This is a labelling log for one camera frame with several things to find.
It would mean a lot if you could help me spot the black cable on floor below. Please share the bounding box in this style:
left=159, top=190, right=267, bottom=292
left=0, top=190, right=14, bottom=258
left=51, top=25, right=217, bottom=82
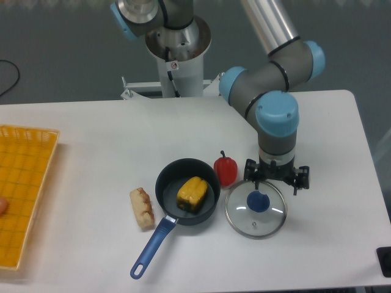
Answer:
left=0, top=59, right=21, bottom=97

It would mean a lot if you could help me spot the yellow woven basket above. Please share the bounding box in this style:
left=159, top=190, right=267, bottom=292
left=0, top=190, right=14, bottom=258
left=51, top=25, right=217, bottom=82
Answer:
left=1, top=125, right=60, bottom=270

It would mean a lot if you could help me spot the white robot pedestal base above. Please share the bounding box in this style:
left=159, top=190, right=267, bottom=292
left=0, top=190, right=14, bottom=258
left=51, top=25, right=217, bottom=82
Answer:
left=121, top=16, right=212, bottom=99

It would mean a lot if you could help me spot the yellow bell pepper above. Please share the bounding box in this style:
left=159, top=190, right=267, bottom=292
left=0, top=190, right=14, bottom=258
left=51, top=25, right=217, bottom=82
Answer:
left=177, top=176, right=208, bottom=213

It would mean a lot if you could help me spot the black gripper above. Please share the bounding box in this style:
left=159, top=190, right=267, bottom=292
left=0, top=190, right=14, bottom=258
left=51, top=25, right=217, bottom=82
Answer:
left=243, top=159, right=310, bottom=195

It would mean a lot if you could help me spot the dark pot with blue handle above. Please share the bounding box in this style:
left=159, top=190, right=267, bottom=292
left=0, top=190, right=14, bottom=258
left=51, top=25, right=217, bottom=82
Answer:
left=130, top=158, right=221, bottom=280

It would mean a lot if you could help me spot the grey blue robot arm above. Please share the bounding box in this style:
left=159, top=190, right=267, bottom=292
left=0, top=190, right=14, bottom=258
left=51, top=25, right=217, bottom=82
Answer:
left=111, top=1, right=326, bottom=190

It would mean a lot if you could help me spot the red bell pepper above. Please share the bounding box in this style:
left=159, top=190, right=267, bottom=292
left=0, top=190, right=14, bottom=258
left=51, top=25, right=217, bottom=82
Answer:
left=213, top=150, right=238, bottom=187

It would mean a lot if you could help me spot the black device at table edge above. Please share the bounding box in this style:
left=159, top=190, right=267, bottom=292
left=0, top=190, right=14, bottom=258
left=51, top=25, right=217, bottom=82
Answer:
left=376, top=247, right=391, bottom=278

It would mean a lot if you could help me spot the toy bread slice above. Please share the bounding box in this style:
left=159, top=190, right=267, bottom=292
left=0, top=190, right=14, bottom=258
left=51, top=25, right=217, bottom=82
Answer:
left=130, top=187, right=155, bottom=229

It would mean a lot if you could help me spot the glass pot lid blue knob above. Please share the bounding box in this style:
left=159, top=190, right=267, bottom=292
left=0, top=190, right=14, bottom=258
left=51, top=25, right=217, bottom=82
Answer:
left=224, top=179, right=288, bottom=240

